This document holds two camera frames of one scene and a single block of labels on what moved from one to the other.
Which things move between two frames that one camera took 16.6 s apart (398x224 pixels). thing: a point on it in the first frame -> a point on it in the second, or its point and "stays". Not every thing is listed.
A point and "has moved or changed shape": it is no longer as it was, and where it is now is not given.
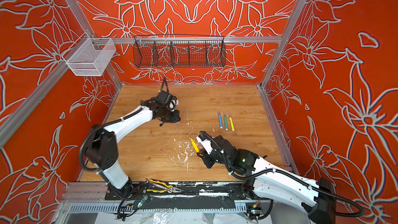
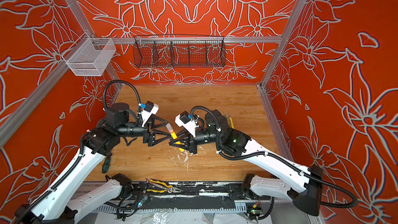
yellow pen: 231,124 stays
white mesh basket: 90,56 stays
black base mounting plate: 195,191 stays
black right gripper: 205,157 -> 190,143
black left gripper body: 170,115 -> 147,133
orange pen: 195,145 has moved or changed shape
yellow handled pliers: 168,189 stays
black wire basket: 169,51 stays
